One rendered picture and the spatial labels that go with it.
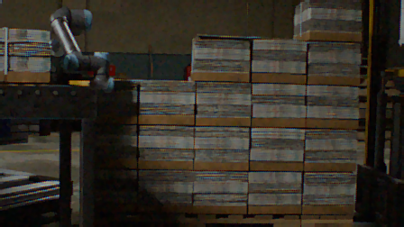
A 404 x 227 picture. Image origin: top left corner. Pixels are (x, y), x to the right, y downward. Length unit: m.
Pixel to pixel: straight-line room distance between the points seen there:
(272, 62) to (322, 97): 0.32
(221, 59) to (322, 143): 0.69
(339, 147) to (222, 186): 0.66
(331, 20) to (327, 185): 0.87
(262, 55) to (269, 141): 0.45
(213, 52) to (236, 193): 0.74
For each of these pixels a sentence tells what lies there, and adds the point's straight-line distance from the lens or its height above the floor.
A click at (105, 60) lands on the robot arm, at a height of 0.92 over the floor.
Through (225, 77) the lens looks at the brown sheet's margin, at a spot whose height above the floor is 0.86.
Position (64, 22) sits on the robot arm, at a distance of 2.92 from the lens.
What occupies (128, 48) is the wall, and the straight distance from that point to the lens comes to 9.79.
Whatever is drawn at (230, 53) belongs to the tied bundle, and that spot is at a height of 0.98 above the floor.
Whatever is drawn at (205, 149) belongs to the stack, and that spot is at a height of 0.48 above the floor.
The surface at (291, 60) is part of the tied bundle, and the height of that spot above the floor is 0.95.
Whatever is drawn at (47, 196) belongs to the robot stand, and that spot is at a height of 0.16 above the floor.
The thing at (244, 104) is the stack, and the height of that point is 0.72.
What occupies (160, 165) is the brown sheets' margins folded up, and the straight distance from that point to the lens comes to 2.91.
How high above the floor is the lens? 0.82
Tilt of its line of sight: 3 degrees down
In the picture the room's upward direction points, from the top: 2 degrees clockwise
